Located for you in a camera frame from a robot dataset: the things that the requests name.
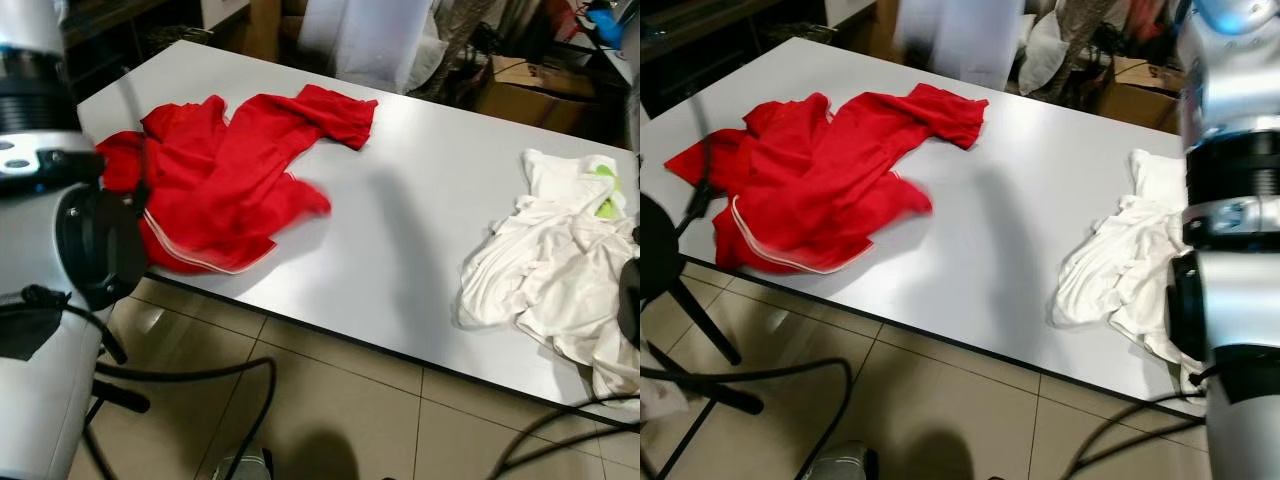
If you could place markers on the grey robot foot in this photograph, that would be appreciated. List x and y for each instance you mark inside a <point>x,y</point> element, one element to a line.
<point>243,468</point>
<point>840,465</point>

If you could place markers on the blue plastic object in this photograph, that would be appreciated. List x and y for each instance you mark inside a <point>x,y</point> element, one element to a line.
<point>607,25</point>

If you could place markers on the open brown cardboard box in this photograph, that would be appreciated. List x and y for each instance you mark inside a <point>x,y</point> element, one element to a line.
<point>530,90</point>
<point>1140,95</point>

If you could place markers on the white translucent plastic cover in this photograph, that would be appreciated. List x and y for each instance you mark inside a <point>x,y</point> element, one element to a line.
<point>955,40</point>
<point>365,40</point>

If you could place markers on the red garment with white stripe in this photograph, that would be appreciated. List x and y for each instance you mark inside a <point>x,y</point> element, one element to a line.
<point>830,170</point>
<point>230,170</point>

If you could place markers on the grey pillow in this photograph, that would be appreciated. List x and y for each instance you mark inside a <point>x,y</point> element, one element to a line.
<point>425,62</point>
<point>1045,50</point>

